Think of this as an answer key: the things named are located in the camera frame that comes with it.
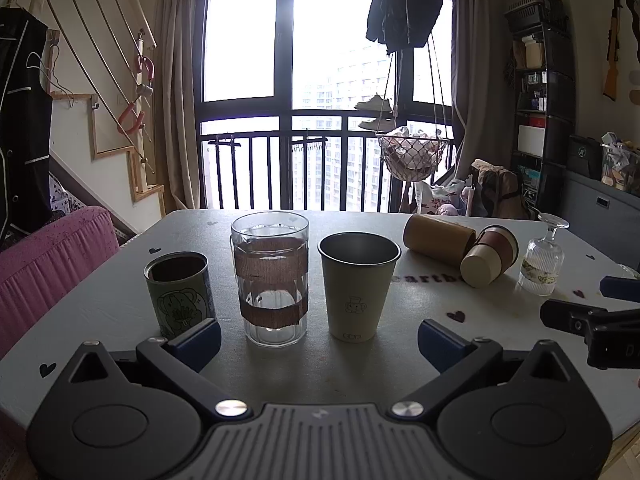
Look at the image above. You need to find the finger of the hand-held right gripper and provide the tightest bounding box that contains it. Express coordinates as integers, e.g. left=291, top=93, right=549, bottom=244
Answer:
left=539, top=299, right=603, bottom=335
left=599, top=275, right=640, bottom=304

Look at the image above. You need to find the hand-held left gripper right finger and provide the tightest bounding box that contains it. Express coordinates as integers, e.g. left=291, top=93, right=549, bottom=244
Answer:
left=389, top=318, right=592, bottom=420

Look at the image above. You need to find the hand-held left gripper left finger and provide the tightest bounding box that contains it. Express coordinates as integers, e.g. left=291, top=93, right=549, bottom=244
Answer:
left=47, top=318, right=252, bottom=421

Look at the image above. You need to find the ribbed glass goblet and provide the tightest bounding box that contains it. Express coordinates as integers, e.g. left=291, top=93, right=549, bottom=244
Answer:
left=518, top=213, right=570, bottom=296

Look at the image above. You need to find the cream cup with brown sleeve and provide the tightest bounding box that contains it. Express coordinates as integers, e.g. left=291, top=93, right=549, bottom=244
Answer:
left=460, top=225, right=521, bottom=289

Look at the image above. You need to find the wooden cylinder cup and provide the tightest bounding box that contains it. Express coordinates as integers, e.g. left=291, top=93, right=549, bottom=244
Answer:
left=403, top=214, right=477, bottom=267

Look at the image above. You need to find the green elephant print tin cup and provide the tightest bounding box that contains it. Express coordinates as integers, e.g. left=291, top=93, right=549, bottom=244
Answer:
left=144, top=251, right=217, bottom=340

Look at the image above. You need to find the white cup with bear print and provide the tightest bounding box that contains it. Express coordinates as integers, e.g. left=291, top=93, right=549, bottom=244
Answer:
left=317, top=231, right=403, bottom=344

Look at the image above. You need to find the grey cabinet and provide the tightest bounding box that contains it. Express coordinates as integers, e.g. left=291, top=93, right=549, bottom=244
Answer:
left=559, top=167, right=640, bottom=275

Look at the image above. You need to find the glass tumbler with brown bands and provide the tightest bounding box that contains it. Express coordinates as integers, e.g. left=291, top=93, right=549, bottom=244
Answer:
left=230, top=211, right=311, bottom=349

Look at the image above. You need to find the clear container with clutter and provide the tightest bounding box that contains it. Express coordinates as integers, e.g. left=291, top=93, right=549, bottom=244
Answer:
left=600, top=132, right=640, bottom=192

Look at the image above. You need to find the black box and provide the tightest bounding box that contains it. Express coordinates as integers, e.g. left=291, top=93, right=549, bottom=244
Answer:
left=567, top=134, right=604, bottom=181

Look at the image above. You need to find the floral cloth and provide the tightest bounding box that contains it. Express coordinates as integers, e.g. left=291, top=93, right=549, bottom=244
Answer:
left=412, top=180, right=472, bottom=217

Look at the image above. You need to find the pile of clothes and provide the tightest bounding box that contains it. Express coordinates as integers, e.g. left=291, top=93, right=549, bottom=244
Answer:
left=465, top=158, right=532, bottom=220

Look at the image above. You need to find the pink sofa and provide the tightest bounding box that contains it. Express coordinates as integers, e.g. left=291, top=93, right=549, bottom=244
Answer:
left=0, top=205, right=121, bottom=361

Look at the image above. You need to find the white box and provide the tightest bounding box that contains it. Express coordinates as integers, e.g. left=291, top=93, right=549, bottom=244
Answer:
left=517, top=124, right=546, bottom=156

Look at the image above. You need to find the hanging net basket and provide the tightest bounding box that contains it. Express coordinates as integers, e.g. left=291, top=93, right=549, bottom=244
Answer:
left=377, top=127, right=449, bottom=182

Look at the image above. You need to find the black balcony railing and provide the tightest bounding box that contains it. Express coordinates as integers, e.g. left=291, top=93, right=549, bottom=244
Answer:
left=199, top=130, right=457, bottom=213

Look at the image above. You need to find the black shelf unit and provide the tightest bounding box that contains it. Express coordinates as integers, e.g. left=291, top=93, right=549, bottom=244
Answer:
left=504, top=0, right=577, bottom=213

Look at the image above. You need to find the wooden toy rifle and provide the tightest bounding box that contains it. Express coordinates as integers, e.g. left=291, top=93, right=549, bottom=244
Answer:
left=602, top=0, right=626, bottom=104

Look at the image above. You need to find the sneaker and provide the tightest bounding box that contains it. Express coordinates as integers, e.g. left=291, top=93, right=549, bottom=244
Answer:
left=353, top=93, right=394, bottom=112
left=357, top=115, right=396, bottom=131

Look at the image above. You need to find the beige curtain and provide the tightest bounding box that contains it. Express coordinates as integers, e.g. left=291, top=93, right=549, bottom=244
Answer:
left=451, top=0, right=521, bottom=173
left=156, top=0, right=202, bottom=211

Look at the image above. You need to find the wooden staircase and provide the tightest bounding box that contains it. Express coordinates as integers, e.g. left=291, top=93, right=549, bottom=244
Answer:
left=30, top=0, right=167, bottom=222

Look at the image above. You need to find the beige jar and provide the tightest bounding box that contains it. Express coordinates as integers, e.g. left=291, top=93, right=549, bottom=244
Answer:
left=522, top=35, right=545, bottom=69

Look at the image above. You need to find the black framed window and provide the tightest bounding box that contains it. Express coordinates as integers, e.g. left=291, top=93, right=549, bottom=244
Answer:
left=194, top=0, right=459, bottom=213

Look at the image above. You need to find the black garment with white piping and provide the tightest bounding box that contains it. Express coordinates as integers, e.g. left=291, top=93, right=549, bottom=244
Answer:
left=0, top=7, right=54, bottom=252

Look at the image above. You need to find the grey storage basket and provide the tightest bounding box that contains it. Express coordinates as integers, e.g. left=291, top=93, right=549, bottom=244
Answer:
left=503, top=0, right=549, bottom=19

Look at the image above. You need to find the black hanging jacket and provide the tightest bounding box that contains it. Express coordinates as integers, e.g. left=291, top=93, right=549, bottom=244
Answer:
left=365, top=0, right=445, bottom=54

